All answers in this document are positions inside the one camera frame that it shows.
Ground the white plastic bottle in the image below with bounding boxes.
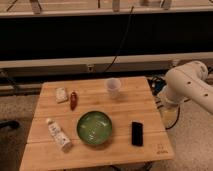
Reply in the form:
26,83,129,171
46,118,72,153

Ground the wooden folding table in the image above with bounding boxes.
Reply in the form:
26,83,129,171
20,76,174,171

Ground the green ceramic bowl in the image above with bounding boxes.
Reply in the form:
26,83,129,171
76,111,112,146

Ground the black rectangular block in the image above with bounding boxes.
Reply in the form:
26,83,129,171
132,122,143,146

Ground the blue black cable bundle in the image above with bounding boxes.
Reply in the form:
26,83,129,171
149,75,167,98

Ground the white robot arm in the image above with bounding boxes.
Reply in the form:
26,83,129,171
158,61,213,115

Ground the black hanging cable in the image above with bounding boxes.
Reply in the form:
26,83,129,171
104,5,135,73

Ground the small white packet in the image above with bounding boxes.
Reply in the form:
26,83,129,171
56,87,68,103

